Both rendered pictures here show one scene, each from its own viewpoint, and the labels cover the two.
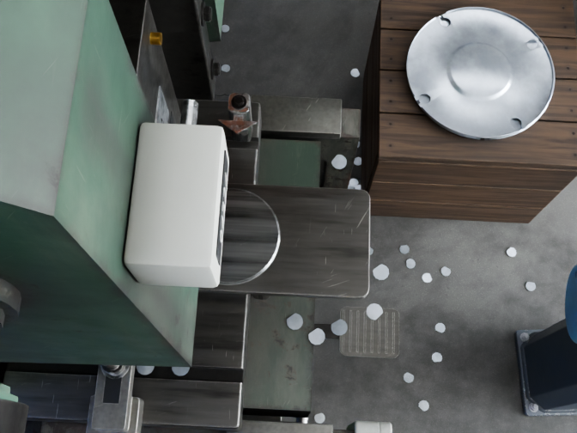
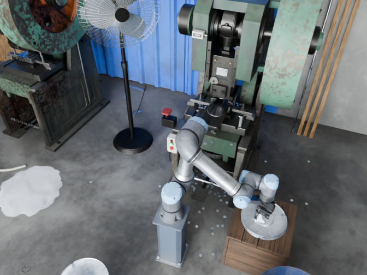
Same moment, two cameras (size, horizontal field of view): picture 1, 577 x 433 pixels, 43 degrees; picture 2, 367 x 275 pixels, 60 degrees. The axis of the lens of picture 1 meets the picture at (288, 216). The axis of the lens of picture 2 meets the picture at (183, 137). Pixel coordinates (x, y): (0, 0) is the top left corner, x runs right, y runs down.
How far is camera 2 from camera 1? 187 cm
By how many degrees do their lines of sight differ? 58
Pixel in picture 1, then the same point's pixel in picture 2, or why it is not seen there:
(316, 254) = (208, 119)
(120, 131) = (202, 24)
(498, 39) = (274, 226)
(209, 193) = (197, 31)
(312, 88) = not seen: hidden behind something
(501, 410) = not seen: hidden behind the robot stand
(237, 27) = (306, 207)
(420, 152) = not seen: hidden behind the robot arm
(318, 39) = (300, 227)
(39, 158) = (196, 11)
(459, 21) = (282, 219)
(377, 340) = (197, 195)
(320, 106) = (245, 145)
